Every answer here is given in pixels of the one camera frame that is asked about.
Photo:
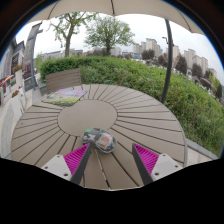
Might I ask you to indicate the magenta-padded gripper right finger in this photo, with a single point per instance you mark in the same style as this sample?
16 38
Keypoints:
146 159

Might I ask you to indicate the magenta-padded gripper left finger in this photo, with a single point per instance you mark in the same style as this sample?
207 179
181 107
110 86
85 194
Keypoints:
76 158

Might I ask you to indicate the transparent computer mouse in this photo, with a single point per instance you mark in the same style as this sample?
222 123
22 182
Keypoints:
100 140

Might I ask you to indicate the flower print mouse pad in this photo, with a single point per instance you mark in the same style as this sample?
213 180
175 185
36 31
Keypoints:
65 96

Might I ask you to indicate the brown slatted outdoor chair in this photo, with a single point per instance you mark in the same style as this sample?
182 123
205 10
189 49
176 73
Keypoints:
63 80

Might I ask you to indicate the green hedge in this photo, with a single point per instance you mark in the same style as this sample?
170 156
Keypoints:
140 80

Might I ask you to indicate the dark curved umbrella pole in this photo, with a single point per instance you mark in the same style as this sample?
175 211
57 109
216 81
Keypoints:
168 63

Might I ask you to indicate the distant apartment buildings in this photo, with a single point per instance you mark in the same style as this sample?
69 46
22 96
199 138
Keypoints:
190 58

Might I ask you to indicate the grey stone sign pillar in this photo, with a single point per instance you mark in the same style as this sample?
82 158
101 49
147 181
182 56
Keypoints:
30 53

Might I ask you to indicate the thin leaning tree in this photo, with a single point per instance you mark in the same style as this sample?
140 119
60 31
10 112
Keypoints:
69 33

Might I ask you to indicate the round leafy tree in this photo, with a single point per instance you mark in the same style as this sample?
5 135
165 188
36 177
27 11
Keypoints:
108 33

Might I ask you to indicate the beige patio umbrella canopy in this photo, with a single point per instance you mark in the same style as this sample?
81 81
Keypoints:
110 6

